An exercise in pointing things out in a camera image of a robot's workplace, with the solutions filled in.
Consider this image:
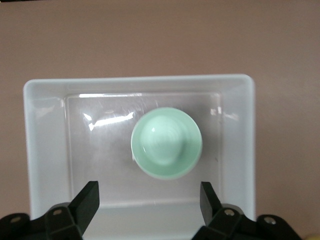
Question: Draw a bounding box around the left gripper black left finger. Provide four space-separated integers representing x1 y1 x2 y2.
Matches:
0 180 101 240

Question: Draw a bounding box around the clear plastic box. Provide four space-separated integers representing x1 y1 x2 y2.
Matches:
22 73 257 240

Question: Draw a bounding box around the mint green bowl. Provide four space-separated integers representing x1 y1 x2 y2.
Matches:
130 106 203 181

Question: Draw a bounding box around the brown table mat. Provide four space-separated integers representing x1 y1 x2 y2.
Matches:
0 0 320 240

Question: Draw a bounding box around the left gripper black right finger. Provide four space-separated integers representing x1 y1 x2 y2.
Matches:
192 181 320 240

